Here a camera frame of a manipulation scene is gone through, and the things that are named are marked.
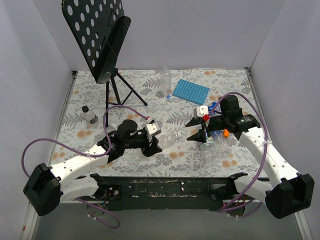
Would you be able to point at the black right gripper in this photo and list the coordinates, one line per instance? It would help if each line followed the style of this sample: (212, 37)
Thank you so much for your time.
(205, 127)

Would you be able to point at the clear bottle green logo cap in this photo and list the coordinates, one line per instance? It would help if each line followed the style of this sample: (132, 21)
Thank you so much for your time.
(168, 140)

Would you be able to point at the clear bottle pocari cap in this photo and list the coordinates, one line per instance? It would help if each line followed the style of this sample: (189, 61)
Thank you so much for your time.
(165, 81)

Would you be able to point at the blue label pepsi bottle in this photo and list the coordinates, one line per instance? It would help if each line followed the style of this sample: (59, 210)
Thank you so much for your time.
(214, 106)

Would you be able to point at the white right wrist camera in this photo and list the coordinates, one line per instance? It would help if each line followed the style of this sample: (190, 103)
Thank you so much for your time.
(201, 114)

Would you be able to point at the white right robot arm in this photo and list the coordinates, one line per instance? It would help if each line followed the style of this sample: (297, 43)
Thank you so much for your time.
(278, 185)

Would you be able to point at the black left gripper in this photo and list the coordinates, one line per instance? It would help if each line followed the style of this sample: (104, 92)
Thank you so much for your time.
(146, 144)

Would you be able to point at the small black cap bottle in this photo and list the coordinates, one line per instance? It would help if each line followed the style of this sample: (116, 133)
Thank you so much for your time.
(89, 115)

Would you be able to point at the green label drink bottle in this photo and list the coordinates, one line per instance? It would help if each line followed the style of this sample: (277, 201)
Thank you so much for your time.
(207, 141)

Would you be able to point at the blue studded building plate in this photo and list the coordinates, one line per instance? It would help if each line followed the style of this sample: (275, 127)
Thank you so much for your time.
(191, 92)

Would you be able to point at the large crumpled clear bottle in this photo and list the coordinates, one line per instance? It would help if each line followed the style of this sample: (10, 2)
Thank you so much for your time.
(220, 149)

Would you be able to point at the black music stand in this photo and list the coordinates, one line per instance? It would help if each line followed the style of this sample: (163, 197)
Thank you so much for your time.
(99, 28)

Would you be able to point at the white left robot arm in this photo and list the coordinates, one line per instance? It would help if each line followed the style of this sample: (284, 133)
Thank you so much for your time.
(67, 175)

